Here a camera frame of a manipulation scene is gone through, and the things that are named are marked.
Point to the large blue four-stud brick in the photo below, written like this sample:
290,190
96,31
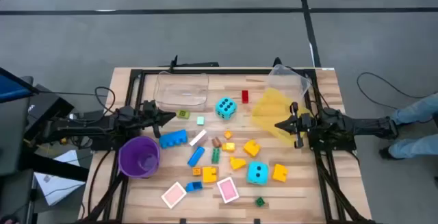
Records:
173,139

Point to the small blue toy brick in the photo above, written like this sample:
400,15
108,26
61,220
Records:
194,186

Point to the black mount bracket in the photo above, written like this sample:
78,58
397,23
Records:
277,62
198,64

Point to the yellow curved toy brick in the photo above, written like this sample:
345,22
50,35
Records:
236,163

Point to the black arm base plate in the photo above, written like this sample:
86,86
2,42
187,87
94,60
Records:
102,146
345,146

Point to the small mint green block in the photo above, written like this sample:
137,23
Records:
200,120

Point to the large yellow notched brick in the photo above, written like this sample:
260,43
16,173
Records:
279,173
208,175
251,148

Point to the pink boxed card deck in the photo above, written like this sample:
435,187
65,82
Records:
228,190

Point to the long blue toy brick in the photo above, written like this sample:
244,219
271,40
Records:
196,156

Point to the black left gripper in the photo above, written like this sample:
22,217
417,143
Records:
150,119

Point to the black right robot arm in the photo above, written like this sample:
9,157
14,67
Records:
362,126

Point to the person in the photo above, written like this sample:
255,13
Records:
415,109

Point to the blue screen monitor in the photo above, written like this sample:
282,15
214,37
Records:
12,87

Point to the brown toy cylinder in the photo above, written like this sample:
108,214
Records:
216,142

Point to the small dark green brick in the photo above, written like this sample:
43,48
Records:
260,201

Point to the small orange toy brick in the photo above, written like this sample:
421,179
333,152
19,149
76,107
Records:
228,135

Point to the black stand leg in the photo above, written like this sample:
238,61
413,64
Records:
54,166

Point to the red toy brick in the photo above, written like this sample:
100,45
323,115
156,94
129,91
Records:
245,96

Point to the white paper sheet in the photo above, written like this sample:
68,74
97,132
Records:
56,188

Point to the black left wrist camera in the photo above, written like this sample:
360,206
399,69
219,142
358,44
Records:
150,105

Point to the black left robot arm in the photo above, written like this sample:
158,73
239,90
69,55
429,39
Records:
85,124

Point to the cyan foam die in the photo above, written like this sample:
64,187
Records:
226,109
257,173

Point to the pink card left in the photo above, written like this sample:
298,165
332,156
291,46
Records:
174,195

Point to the lime green toy brick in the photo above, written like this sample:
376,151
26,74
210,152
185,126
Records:
183,114

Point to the clear rounded plastic container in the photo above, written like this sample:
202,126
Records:
289,80

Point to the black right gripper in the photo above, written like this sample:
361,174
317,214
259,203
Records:
302,124

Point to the small yellow toy brick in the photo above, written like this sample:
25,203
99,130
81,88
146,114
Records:
228,147

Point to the black equipment box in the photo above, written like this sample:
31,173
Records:
48,109

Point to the purple plastic bucket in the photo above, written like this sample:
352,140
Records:
135,148

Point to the clear rectangular plastic bin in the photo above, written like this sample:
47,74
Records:
181,94

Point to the small orange square brick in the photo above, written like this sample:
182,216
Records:
196,171

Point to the yellow translucent plastic bin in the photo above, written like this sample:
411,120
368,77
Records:
270,111

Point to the dark grey cabinet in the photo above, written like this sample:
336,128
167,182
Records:
13,138

